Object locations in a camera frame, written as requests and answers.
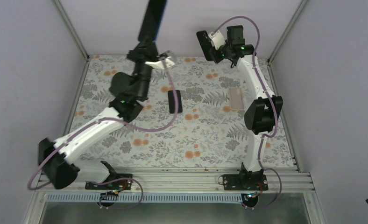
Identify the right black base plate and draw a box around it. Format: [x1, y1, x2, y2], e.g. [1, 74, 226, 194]
[222, 174, 269, 191]

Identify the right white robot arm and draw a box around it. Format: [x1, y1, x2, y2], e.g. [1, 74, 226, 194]
[207, 25, 283, 190]

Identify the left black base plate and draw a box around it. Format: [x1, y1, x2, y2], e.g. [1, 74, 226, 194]
[85, 174, 133, 191]

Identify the black phone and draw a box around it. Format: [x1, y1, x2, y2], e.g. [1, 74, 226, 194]
[167, 90, 183, 114]
[138, 0, 167, 42]

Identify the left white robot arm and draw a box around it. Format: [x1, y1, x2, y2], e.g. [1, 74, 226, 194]
[38, 41, 159, 189]

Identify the black phone case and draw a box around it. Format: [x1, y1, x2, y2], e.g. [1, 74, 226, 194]
[196, 30, 216, 61]

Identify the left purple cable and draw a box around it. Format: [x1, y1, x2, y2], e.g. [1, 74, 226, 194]
[27, 60, 180, 210]

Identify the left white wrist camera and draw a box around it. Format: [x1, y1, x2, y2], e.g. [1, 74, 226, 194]
[145, 50, 177, 70]

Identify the aluminium rail frame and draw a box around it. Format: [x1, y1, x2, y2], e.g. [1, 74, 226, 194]
[35, 168, 316, 194]

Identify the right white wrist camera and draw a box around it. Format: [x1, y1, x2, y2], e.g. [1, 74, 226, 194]
[208, 30, 226, 50]

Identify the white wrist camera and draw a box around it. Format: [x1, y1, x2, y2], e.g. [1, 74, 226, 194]
[208, 30, 226, 50]
[145, 50, 177, 70]

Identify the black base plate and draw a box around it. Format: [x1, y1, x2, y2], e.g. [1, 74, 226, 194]
[222, 174, 269, 191]
[85, 174, 133, 191]

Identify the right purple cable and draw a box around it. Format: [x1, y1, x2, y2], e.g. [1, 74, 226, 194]
[212, 16, 283, 210]

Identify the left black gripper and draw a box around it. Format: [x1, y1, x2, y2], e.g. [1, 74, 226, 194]
[126, 32, 159, 99]

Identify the beige phone case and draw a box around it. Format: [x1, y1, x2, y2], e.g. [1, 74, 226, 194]
[228, 87, 244, 111]

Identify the purple cable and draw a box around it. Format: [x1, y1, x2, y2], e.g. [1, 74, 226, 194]
[212, 16, 283, 210]
[27, 60, 180, 210]

